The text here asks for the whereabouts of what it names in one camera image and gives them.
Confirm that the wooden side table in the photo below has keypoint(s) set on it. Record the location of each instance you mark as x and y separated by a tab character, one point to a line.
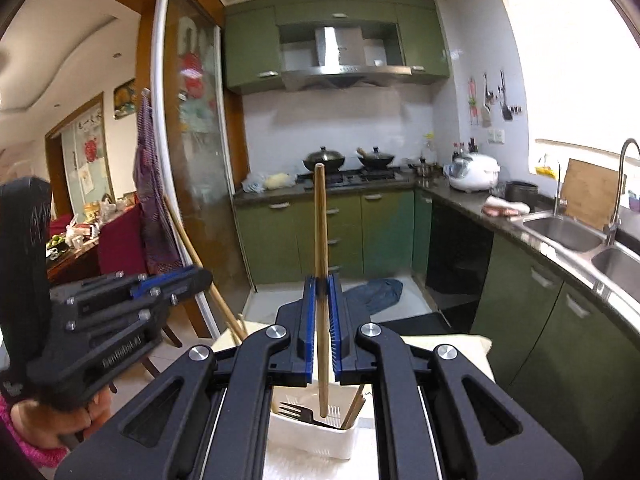
75	266

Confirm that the pink rag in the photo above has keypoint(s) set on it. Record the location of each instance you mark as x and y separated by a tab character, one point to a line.
502	208

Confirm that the blue denim cloth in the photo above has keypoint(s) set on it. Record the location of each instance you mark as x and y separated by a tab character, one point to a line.
380	295

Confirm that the green base kitchen cabinets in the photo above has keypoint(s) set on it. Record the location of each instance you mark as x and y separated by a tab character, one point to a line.
385	235

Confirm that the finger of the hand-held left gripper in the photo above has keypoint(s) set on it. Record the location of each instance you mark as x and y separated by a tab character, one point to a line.
165	280
180	294

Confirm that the steel double sink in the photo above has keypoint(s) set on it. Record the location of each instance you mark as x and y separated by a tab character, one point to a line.
565	232

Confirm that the wooden cutting board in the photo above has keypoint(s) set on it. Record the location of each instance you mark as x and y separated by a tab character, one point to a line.
590	195

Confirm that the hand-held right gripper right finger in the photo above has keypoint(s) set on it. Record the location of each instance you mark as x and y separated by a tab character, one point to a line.
334	340

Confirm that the glass sliding door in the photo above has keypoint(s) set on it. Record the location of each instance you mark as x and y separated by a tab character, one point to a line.
200	160

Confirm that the dark cooking pot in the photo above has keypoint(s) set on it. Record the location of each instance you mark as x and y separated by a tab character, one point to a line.
520	192

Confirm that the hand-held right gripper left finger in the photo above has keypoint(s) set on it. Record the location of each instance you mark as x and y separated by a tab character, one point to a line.
310	340

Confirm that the gas stove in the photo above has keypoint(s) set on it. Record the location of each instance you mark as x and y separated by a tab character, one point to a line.
350	177

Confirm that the framed wall picture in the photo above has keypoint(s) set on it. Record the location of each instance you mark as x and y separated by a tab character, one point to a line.
124	99

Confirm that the black plastic fork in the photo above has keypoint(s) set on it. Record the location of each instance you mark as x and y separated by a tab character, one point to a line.
295	411

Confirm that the dark red chair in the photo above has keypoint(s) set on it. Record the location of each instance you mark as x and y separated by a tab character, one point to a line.
120	245

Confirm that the white rice cooker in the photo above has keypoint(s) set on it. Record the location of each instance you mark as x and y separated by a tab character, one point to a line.
475	172

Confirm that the tall steel faucet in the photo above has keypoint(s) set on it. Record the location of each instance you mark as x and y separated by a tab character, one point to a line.
614	220

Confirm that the hanging pink utensil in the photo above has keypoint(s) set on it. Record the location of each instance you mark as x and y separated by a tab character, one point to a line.
472	100

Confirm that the dark stone kitchen countertop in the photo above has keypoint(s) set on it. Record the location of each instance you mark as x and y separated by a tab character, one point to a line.
465	200

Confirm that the small steel pot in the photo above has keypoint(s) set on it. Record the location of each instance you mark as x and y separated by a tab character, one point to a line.
426	169

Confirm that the wall poster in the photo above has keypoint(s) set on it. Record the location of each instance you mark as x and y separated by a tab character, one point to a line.
91	152

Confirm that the hanging steel spatula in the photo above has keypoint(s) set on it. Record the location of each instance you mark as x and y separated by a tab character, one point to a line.
486	110

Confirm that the window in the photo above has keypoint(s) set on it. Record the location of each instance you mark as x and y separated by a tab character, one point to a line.
575	60

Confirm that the hanging black spatula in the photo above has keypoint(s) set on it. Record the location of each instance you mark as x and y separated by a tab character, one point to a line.
506	107

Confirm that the yellow cloth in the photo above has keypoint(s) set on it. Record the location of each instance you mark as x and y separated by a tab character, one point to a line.
547	171

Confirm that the thin steel faucet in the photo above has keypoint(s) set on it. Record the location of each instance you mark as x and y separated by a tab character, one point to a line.
559	200

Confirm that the white plastic utensil holder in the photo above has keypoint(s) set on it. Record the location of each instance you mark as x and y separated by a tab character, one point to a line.
310	440

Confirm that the clear plastic bag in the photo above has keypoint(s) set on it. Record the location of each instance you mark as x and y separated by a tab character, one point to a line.
254	183

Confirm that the pale yellow bag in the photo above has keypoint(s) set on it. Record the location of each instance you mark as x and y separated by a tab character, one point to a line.
277	180

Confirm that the white wall socket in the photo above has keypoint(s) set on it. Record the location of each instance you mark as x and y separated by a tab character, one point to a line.
496	135

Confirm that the green upper kitchen cabinets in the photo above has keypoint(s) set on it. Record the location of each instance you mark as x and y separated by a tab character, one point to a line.
250	45

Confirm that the clear oil bottle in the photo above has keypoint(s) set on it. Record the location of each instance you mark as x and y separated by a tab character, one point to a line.
429	152

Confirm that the black wok with lid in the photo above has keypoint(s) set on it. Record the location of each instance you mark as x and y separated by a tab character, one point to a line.
324	161
376	161

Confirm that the person's left forearm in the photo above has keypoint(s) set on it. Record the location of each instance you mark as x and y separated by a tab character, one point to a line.
35	457

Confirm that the person's left hand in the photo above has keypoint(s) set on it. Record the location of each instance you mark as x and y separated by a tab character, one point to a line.
40	427

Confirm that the purple patterned hanging cloth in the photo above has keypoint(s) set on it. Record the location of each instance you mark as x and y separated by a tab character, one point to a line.
152	200

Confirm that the white patterned tablecloth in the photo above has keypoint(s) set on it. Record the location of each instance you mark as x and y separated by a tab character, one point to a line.
320	469

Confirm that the steel range hood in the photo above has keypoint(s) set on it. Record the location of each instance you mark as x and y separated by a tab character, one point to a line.
345	72

